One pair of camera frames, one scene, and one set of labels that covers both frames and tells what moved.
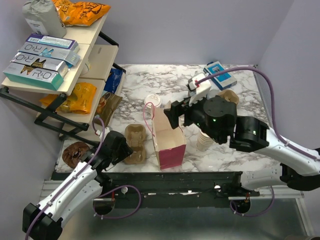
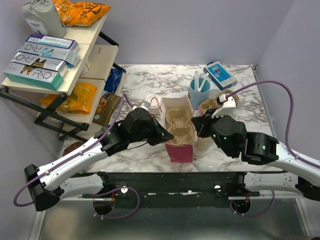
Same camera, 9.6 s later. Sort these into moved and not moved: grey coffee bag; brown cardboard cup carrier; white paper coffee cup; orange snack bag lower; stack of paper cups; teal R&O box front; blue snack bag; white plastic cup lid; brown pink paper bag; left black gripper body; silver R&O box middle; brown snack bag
Moved: left black gripper body; white paper coffee cup; brown cardboard cup carrier; brown pink paper bag
Not moved: brown snack bag; white plastic cup lid; orange snack bag lower; silver R&O box middle; blue snack bag; grey coffee bag; teal R&O box front; stack of paper cups
